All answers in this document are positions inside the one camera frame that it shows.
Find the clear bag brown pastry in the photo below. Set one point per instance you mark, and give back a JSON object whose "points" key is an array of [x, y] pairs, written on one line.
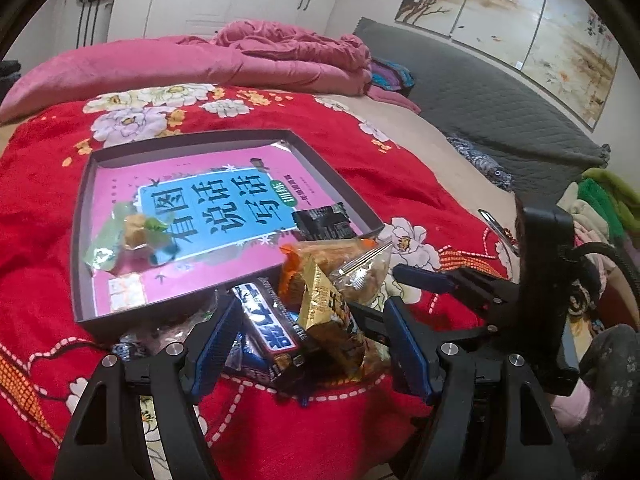
{"points": [[360, 280]]}

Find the grey padded headboard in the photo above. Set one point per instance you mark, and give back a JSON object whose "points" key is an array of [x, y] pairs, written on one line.
{"points": [[468, 99]]}

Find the blue purple folded clothes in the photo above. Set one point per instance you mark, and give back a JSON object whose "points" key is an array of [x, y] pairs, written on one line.
{"points": [[391, 76]]}

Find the pink and blue book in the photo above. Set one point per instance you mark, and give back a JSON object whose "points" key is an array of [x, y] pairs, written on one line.
{"points": [[210, 224]]}

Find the green candy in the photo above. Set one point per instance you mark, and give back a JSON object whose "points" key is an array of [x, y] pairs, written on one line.
{"points": [[128, 236]]}

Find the gold snack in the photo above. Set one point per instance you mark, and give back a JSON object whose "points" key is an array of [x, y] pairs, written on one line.
{"points": [[326, 317]]}

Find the green clothes pile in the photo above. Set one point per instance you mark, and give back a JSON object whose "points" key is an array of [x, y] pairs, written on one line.
{"points": [[603, 202]]}

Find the black snack packet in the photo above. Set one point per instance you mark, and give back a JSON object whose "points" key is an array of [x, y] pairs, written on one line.
{"points": [[323, 223]]}

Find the orange cracker packet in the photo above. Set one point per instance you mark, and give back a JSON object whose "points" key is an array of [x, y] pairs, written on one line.
{"points": [[328, 255]]}

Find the pink folded quilt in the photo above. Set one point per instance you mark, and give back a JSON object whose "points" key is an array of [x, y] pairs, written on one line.
{"points": [[258, 54]]}

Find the blue oreo packet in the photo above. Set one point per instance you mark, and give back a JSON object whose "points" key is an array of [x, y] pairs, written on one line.
{"points": [[247, 361]]}

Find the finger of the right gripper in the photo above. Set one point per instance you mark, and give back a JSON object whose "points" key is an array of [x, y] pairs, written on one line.
{"points": [[475, 289]]}

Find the dark shallow box tray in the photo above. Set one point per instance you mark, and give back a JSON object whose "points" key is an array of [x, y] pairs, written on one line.
{"points": [[220, 219]]}

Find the blossom wall painting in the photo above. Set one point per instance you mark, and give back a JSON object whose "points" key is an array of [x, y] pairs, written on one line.
{"points": [[563, 46]]}

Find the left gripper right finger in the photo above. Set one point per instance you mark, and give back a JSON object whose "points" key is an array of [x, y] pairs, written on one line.
{"points": [[490, 418]]}

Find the brown chocolate bar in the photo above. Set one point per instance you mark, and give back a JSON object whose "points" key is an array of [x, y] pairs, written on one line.
{"points": [[268, 324]]}

